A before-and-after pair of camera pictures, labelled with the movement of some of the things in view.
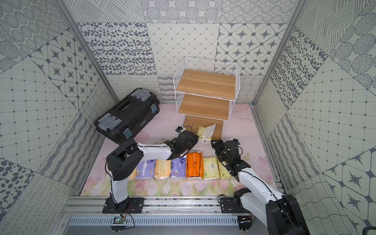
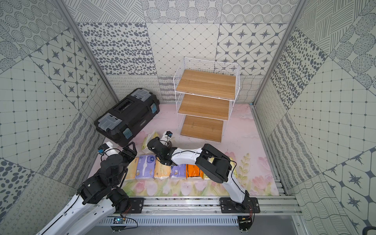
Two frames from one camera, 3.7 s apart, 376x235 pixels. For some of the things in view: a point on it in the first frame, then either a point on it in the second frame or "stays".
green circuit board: [118, 220] stays
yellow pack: [205, 134] to [152, 135]
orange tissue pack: [194, 164] stays
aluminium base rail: [155, 207] stays
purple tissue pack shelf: [178, 167] stays
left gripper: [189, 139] to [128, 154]
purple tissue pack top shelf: [146, 169] stays
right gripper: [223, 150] to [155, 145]
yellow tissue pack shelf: [162, 168] stays
